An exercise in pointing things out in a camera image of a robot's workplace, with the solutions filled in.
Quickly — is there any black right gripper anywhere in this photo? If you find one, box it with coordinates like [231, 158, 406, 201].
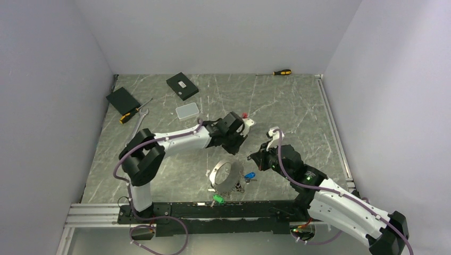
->
[250, 140, 293, 181]

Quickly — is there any round metal keyring plate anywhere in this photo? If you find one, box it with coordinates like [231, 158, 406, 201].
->
[207, 159, 244, 196]

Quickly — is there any green key tag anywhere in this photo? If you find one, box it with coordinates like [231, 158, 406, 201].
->
[212, 194, 225, 204]

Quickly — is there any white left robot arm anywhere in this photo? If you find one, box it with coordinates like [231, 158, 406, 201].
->
[113, 112, 255, 223]

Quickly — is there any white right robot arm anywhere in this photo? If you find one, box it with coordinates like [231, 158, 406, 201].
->
[247, 144, 413, 254]

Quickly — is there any blue key tag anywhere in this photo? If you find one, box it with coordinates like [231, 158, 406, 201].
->
[244, 172, 256, 179]

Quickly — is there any clear plastic container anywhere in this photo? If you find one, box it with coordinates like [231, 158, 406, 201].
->
[176, 103, 200, 121]

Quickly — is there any black box with label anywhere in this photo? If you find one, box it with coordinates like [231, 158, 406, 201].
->
[166, 72, 199, 101]

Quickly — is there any yellow black screwdriver far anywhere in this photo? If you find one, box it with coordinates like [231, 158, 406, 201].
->
[256, 69, 291, 76]

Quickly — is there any yellow black screwdriver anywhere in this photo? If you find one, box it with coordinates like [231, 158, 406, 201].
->
[256, 69, 291, 76]
[119, 98, 153, 124]

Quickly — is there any large silver wrench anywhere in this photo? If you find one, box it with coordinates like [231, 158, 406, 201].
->
[126, 108, 149, 144]

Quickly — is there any yellow black screwdriver left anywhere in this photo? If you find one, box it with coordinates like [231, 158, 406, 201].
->
[119, 98, 153, 124]

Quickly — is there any plain black box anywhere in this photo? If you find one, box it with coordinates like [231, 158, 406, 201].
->
[106, 87, 141, 115]

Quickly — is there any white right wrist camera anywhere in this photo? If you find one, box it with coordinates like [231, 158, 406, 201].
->
[266, 126, 280, 151]

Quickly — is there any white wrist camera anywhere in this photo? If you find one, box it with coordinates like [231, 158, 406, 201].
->
[266, 126, 280, 151]
[240, 113, 256, 137]

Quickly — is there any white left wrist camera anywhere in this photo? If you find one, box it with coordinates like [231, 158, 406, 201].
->
[240, 113, 256, 137]

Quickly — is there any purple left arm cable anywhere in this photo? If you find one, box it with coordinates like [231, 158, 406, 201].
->
[112, 118, 205, 219]

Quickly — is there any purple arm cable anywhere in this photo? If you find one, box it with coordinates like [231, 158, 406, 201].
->
[273, 129, 415, 255]
[112, 118, 205, 219]

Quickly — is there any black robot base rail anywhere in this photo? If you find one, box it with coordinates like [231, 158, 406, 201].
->
[117, 200, 309, 237]

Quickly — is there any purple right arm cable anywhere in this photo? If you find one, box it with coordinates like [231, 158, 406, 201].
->
[273, 129, 415, 255]

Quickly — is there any aluminium frame rail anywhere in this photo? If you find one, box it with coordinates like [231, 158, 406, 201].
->
[56, 74, 385, 255]

